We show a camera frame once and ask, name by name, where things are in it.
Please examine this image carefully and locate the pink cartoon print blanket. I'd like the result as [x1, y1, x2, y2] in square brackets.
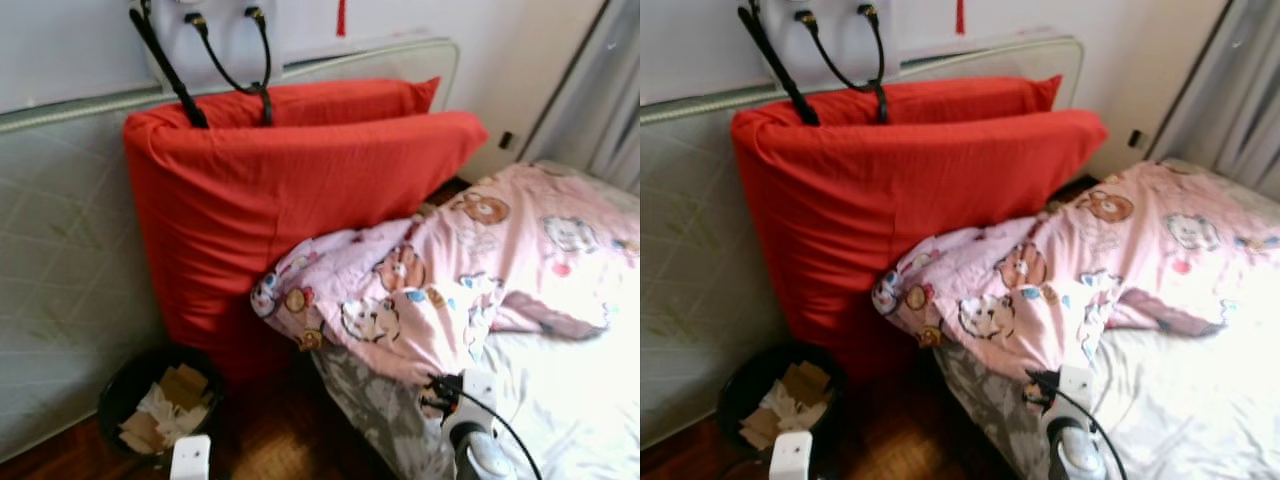
[250, 163, 641, 386]
[870, 160, 1280, 386]

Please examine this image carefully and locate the black waste bin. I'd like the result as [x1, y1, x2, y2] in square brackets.
[717, 342, 849, 476]
[97, 345, 226, 469]

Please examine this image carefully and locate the flat red cushion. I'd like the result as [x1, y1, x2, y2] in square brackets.
[775, 75, 1063, 129]
[160, 77, 441, 131]

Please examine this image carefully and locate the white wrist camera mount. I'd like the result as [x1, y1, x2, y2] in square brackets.
[768, 430, 813, 480]
[1055, 365, 1094, 421]
[170, 434, 213, 480]
[458, 368, 499, 426]

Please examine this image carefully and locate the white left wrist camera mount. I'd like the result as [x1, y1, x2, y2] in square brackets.
[170, 434, 213, 480]
[768, 430, 813, 480]

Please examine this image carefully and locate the brown cardboard piece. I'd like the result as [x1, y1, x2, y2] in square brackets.
[780, 360, 833, 409]
[158, 363, 211, 411]
[118, 410, 161, 456]
[738, 405, 781, 451]

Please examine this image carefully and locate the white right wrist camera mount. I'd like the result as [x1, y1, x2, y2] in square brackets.
[458, 368, 499, 426]
[1055, 365, 1094, 421]

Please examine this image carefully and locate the crumpled white paper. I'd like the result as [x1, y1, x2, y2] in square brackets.
[135, 385, 211, 451]
[750, 385, 831, 451]

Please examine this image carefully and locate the beige floral bedspread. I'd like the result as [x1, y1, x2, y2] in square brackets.
[310, 158, 641, 480]
[930, 155, 1280, 480]

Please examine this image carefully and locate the grey pleated curtain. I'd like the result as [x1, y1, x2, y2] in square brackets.
[545, 0, 641, 196]
[1150, 0, 1280, 196]

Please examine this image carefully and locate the white bag with black straps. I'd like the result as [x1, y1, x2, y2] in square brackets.
[128, 0, 283, 129]
[737, 0, 896, 126]

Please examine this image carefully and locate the large red covered mattress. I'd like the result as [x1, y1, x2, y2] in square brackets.
[730, 107, 1109, 381]
[122, 108, 489, 386]

